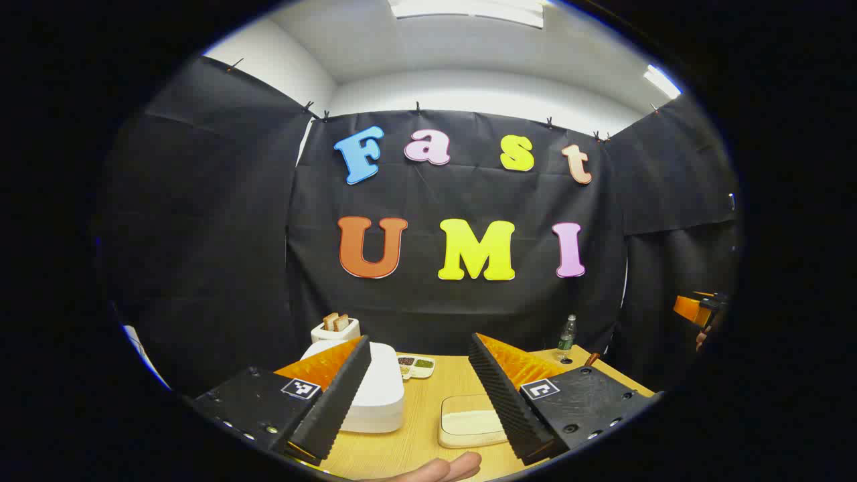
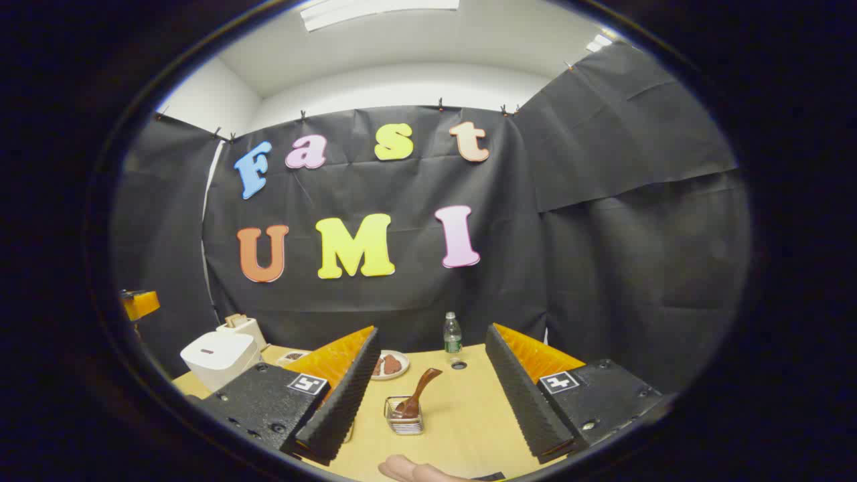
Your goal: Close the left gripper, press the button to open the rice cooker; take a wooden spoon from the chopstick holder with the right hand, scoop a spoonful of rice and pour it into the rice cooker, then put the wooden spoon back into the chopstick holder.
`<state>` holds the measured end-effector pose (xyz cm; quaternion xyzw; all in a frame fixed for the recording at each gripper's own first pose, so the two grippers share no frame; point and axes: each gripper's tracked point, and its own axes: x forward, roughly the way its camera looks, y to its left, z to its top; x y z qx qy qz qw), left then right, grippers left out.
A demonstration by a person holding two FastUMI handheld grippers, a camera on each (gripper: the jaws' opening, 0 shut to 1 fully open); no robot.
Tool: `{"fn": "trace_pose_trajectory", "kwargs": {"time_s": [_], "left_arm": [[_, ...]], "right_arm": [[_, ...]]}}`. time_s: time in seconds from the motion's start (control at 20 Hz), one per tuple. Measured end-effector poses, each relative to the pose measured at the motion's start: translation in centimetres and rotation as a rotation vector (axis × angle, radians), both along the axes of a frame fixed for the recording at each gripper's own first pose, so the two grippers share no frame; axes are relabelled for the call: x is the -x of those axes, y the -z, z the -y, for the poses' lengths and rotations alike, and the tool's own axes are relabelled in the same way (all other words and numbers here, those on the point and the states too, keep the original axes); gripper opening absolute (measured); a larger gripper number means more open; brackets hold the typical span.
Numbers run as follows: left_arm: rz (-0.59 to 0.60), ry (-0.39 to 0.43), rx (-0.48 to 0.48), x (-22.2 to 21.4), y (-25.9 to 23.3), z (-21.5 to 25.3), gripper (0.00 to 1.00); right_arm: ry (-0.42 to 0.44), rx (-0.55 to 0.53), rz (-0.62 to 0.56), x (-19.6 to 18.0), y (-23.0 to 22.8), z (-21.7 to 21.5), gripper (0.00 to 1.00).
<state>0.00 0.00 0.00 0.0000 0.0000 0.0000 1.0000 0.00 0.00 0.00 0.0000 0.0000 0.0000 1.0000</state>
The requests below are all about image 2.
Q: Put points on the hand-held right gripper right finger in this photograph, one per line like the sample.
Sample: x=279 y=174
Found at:
x=522 y=402

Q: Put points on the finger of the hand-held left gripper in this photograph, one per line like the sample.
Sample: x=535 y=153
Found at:
x=140 y=304

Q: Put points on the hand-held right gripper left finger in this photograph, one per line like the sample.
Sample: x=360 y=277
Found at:
x=341 y=402

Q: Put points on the brown wooden spoon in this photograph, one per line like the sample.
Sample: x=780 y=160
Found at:
x=420 y=388

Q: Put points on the white rice cooker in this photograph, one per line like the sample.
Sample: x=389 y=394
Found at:
x=217 y=358

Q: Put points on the brown meat piece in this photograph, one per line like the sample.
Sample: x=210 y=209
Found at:
x=379 y=365
x=392 y=365

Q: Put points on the white round plate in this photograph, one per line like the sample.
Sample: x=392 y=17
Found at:
x=392 y=377

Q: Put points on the white divided grain tray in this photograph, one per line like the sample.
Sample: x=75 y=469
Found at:
x=292 y=357

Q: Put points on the clear plastic water bottle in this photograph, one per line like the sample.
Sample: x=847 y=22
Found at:
x=452 y=335

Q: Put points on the black backdrop cloth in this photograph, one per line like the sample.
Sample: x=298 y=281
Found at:
x=415 y=294

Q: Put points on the small ceiling light panel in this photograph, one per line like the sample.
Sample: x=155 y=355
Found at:
x=599 y=43

